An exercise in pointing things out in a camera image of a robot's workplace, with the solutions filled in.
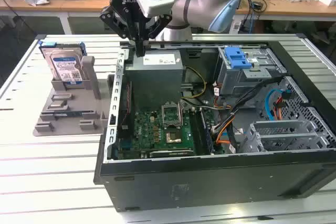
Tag black graphics card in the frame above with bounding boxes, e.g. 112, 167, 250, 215
141, 148, 195, 159

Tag blue data wire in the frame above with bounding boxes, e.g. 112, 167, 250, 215
264, 88, 293, 121

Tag black RAM slot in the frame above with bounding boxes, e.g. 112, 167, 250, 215
189, 110, 197, 155
195, 110, 203, 155

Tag silver disk bay cage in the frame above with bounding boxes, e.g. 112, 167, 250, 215
240, 120, 330, 154

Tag dark RAM stick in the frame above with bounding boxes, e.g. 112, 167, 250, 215
201, 109, 215, 154

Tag black open PC case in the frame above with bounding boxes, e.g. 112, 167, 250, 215
93, 40, 336, 213

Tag blue plastic drive latch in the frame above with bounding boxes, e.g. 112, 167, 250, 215
224, 47, 252, 69

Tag black orange cable bundle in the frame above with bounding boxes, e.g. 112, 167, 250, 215
209, 76, 287, 154

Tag grey power supply unit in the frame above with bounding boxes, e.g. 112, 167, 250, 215
124, 50, 184, 112

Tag hard disk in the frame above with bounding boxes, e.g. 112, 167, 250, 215
38, 41, 89, 86

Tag metal socket cover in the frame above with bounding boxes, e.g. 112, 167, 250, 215
160, 102, 183, 129

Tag yellow black power wires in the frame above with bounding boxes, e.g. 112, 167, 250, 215
183, 66, 207, 102

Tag silver optical drive cage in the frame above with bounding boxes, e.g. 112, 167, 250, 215
217, 47, 287, 104

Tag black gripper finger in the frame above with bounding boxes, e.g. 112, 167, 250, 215
141, 13, 173, 57
99, 5, 142, 57

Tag CPU socket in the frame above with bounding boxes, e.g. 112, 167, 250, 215
165, 129, 182, 143

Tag red orange power wire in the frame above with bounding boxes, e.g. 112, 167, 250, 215
272, 97, 286, 123

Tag grey parts rack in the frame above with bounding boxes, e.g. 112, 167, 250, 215
33, 55, 116, 137

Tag green motherboard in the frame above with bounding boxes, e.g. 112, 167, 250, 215
118, 100, 226, 161

